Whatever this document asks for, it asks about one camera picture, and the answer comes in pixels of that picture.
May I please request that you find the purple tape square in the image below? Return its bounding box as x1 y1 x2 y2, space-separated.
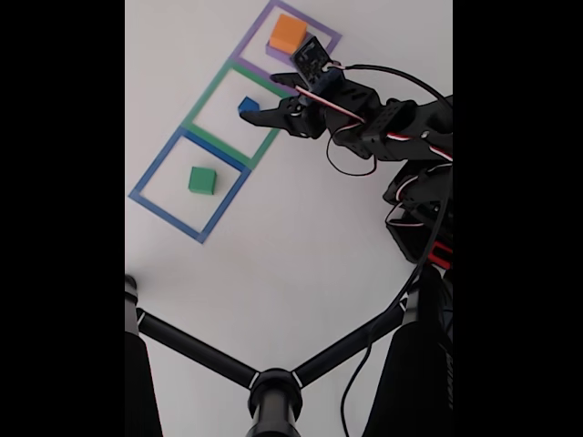
230 0 343 97

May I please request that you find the green tape square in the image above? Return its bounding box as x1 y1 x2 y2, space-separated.
181 58 292 170

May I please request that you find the black camera tripod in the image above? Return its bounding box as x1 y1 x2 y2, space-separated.
125 263 454 437

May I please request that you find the camera board with blue mount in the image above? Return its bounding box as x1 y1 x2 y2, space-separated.
290 35 343 97

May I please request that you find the orange block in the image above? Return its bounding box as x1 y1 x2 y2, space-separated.
268 13 310 56

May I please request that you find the green block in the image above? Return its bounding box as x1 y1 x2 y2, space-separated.
188 166 217 196

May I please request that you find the purple block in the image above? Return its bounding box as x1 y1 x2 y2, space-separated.
265 31 316 63

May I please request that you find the blue tape square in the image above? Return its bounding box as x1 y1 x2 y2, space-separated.
128 126 252 245

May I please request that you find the red clamp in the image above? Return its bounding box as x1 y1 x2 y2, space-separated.
427 240 454 270

